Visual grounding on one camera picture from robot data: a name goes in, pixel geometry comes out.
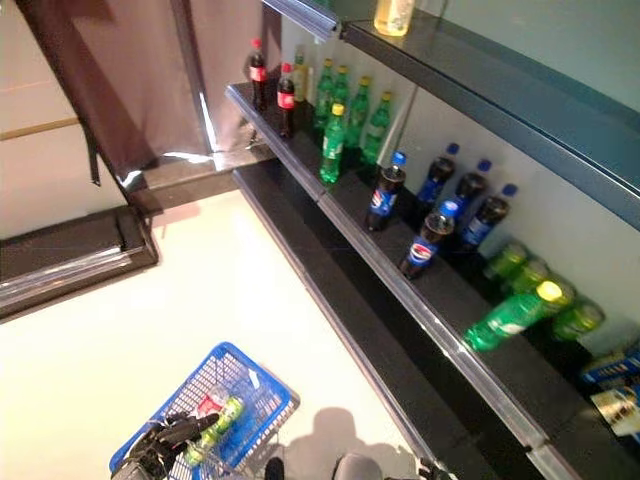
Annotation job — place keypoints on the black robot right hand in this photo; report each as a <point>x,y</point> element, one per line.
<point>435,472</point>

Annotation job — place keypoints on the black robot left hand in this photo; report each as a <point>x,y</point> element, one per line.
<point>175,435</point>

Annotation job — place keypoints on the clear water bottle red cap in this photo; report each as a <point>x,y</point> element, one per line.
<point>210,400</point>

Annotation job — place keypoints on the blue plastic shopping basket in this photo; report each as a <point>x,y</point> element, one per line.
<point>227,346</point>

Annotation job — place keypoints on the white basket tag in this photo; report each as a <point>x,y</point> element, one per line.
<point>254,379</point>

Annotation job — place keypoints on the yellow drink bottle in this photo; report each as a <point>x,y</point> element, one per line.
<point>395,17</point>

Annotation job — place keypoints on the silver robot right leg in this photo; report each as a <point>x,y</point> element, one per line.
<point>357,467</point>

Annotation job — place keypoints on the black store shelf board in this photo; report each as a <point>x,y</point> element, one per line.
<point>310,15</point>
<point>305,155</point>
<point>280,210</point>
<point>390,360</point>
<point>450,310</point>
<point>575,440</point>
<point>500,100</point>

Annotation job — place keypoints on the small chocolate picture snack box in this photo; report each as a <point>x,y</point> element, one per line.
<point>620,407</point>

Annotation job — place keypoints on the tall blue biscuit box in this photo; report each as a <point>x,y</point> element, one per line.
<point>615,367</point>

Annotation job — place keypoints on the dark low display platform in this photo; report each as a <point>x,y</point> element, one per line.
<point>60,245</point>

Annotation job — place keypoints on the Coca-Cola bottle red cap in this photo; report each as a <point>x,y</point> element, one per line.
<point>286,100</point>
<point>257,75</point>

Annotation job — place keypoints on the metal shelf pole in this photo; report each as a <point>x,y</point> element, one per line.
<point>407,115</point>

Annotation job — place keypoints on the pale yellow tea bottle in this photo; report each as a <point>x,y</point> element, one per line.
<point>300,80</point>

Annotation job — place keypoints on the glossy brown wall panel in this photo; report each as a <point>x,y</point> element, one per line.
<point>150,75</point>

